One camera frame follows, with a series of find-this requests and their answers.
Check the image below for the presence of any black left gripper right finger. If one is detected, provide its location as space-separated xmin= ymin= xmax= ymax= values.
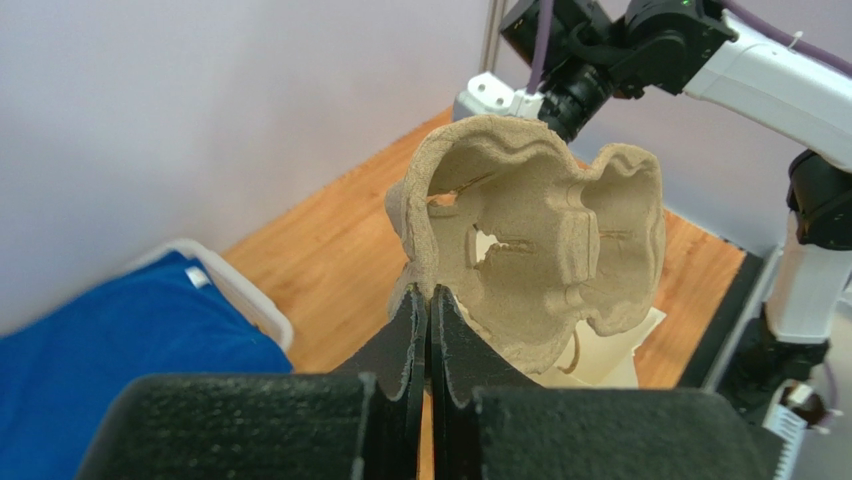
xmin=431 ymin=286 xmax=783 ymax=479

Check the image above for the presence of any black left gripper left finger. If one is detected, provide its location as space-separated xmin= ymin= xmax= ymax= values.
xmin=77 ymin=285 xmax=428 ymax=479

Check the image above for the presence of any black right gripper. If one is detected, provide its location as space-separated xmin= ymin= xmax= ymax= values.
xmin=538 ymin=64 xmax=616 ymax=143

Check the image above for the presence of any kraft paper takeout bag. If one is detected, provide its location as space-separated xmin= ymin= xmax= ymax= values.
xmin=528 ymin=308 xmax=667 ymax=389

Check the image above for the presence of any pulp cardboard cup carrier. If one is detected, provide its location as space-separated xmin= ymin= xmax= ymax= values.
xmin=384 ymin=115 xmax=666 ymax=374

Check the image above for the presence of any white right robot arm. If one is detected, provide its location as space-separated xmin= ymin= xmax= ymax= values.
xmin=499 ymin=1 xmax=851 ymax=422

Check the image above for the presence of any white plastic basket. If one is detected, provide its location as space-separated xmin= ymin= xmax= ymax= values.
xmin=118 ymin=238 xmax=295 ymax=353

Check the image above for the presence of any blue folded cloth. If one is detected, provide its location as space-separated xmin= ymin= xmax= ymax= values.
xmin=1 ymin=251 xmax=292 ymax=479

